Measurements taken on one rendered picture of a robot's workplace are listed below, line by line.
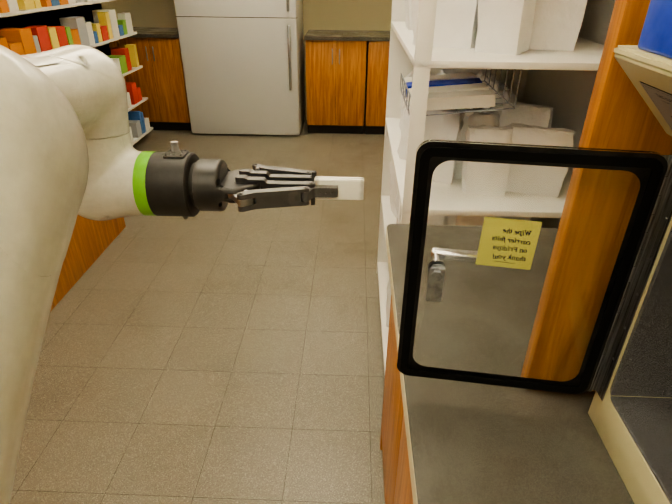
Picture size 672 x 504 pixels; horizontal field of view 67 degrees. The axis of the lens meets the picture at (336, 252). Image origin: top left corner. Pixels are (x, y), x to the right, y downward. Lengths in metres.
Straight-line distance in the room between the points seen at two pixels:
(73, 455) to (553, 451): 1.76
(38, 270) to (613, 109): 0.67
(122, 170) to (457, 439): 0.64
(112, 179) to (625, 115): 0.68
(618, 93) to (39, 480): 2.06
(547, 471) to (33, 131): 0.78
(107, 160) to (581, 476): 0.80
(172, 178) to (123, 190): 0.07
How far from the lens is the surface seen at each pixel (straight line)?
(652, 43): 0.63
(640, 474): 0.85
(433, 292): 0.75
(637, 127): 0.78
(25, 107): 0.29
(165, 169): 0.73
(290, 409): 2.17
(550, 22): 1.78
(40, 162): 0.29
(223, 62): 5.40
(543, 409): 0.95
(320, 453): 2.02
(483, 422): 0.90
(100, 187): 0.75
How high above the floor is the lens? 1.58
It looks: 30 degrees down
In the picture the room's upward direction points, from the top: 1 degrees clockwise
